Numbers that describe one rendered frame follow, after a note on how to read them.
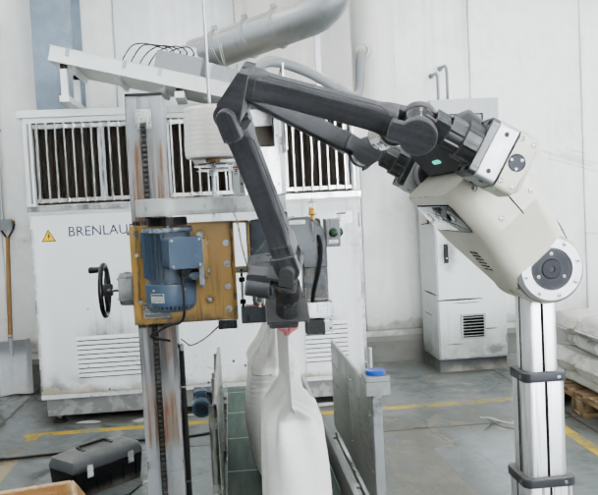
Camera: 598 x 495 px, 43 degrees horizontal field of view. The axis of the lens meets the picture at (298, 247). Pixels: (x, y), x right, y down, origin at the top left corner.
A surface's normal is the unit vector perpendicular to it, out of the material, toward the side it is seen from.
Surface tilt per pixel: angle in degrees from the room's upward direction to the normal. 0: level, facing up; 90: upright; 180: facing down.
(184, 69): 88
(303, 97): 114
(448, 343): 90
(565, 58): 90
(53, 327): 90
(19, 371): 76
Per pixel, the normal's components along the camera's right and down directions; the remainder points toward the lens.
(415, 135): -0.16, 0.51
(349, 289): 0.05, 0.04
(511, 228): 0.45, 0.44
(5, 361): 0.07, -0.19
